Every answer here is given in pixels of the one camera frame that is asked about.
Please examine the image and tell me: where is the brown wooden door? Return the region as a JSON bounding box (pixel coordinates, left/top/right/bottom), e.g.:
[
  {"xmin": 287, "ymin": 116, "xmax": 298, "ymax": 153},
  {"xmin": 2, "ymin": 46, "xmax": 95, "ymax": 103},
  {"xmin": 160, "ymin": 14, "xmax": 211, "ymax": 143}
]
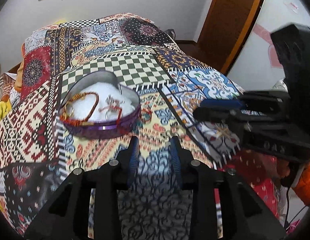
[{"xmin": 197, "ymin": 0, "xmax": 264, "ymax": 74}]

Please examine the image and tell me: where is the patchwork patterned bedspread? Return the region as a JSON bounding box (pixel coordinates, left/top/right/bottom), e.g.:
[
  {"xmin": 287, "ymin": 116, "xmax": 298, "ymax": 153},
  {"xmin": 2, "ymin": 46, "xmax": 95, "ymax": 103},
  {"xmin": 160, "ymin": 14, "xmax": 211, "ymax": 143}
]
[{"xmin": 0, "ymin": 13, "xmax": 242, "ymax": 239}]

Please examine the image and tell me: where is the orange jacket sleeve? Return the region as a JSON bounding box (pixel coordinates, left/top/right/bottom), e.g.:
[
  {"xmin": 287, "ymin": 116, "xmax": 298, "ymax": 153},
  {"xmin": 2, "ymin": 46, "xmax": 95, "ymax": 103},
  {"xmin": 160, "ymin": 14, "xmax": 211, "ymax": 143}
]
[{"xmin": 293, "ymin": 163, "xmax": 310, "ymax": 206}]

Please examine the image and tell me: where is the red string silver charm bracelet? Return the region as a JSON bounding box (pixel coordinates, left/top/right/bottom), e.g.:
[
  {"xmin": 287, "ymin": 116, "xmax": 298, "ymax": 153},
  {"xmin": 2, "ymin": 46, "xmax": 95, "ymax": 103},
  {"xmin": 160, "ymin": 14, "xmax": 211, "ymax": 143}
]
[{"xmin": 98, "ymin": 95, "xmax": 126, "ymax": 126}]

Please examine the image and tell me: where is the red beaded bracelet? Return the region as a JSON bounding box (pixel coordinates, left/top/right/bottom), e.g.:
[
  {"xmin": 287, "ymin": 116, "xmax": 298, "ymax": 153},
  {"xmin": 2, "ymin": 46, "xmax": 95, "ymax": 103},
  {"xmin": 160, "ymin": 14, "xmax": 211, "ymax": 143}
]
[{"xmin": 59, "ymin": 91, "xmax": 100, "ymax": 127}]

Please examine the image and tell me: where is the small red bracelet on bedspread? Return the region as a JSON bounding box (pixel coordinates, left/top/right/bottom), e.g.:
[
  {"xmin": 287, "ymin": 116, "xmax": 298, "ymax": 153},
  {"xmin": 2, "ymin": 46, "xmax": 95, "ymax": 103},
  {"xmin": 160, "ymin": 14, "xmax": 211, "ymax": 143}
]
[{"xmin": 139, "ymin": 107, "xmax": 153, "ymax": 124}]

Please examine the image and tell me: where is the purple heart-shaped jewelry box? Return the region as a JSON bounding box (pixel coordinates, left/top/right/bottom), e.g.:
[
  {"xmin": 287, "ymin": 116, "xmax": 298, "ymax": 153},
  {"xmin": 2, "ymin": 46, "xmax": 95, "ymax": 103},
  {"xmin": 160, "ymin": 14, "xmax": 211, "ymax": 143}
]
[{"xmin": 58, "ymin": 70, "xmax": 141, "ymax": 139}]

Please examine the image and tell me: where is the yellow cloth on bed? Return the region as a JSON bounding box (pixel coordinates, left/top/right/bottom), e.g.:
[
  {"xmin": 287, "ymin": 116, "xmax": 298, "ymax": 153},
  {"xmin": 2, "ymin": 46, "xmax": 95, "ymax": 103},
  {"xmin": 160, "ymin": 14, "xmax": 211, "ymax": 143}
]
[{"xmin": 0, "ymin": 100, "xmax": 12, "ymax": 121}]

